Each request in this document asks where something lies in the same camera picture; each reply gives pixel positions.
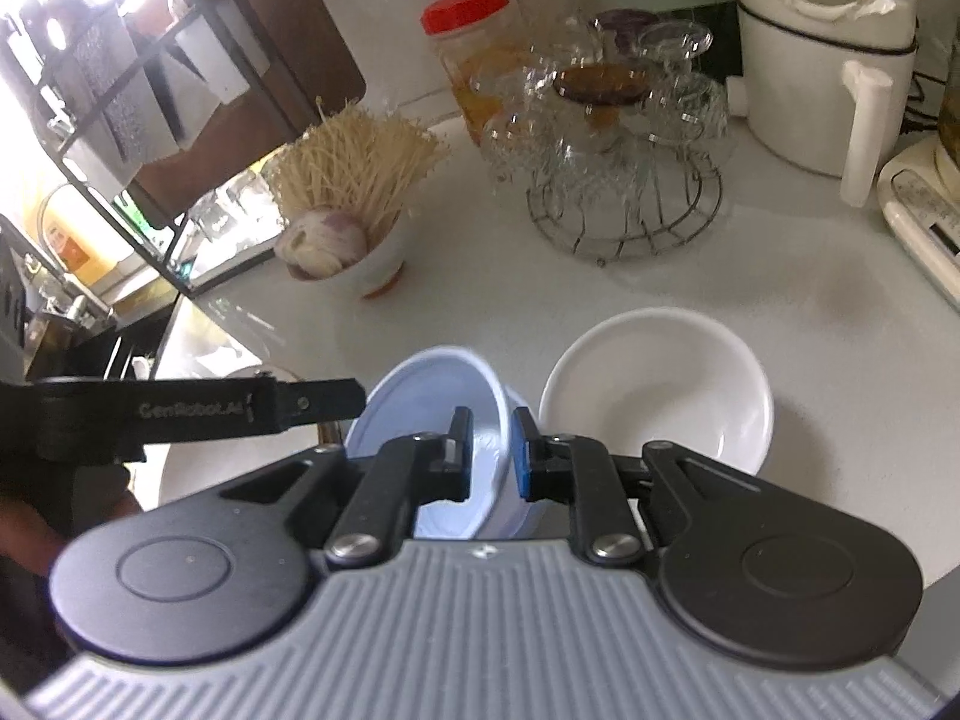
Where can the floral plate with dark rim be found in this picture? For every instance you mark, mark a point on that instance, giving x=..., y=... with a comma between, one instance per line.
x=180, y=474

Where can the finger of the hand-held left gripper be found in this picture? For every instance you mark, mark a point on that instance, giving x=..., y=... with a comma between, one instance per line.
x=330, y=399

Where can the bunch of pale thin sticks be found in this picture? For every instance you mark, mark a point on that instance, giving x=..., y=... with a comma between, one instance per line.
x=352, y=157

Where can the brown wooden cutting board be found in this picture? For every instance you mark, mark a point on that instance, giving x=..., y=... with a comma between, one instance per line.
x=300, y=30

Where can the patterned steel cleaver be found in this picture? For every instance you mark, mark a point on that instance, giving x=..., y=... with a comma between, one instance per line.
x=112, y=90

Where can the plain white bowl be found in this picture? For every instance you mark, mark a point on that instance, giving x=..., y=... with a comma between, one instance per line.
x=656, y=390

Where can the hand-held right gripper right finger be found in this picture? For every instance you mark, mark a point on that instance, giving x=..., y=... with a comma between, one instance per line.
x=523, y=457

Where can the plain steel knife blade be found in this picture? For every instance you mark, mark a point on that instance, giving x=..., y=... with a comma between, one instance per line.
x=206, y=52

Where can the black kitchen sink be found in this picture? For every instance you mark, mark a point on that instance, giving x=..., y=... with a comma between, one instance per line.
x=112, y=345

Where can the red-lidded plastic jar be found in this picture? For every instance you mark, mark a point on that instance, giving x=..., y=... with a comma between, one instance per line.
x=469, y=45

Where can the black metal knife rack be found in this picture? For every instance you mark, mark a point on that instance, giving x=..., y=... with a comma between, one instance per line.
x=157, y=240

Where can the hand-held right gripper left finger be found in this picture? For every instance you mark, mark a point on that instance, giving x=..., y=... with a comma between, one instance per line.
x=463, y=457

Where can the garlic bulb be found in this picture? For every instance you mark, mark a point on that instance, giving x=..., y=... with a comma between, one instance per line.
x=322, y=236

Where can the yellow detergent bottle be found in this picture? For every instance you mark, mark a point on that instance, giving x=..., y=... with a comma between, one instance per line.
x=71, y=240

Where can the small white bowl with garlic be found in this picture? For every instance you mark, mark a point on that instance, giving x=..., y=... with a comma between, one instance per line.
x=382, y=259

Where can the white electric cooking pot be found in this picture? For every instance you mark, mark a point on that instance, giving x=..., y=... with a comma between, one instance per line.
x=810, y=82

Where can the group of clear glass cups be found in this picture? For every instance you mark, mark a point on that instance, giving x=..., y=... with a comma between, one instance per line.
x=600, y=112

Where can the blue plastic bowl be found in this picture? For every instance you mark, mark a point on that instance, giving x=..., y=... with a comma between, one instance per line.
x=525, y=399
x=420, y=397

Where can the clear drinking glass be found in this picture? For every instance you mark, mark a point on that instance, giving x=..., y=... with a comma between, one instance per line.
x=244, y=202
x=208, y=214

